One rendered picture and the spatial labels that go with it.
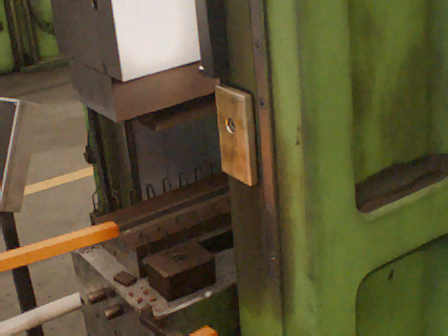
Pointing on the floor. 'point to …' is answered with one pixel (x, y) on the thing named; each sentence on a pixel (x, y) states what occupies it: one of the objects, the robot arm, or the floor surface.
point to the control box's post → (17, 267)
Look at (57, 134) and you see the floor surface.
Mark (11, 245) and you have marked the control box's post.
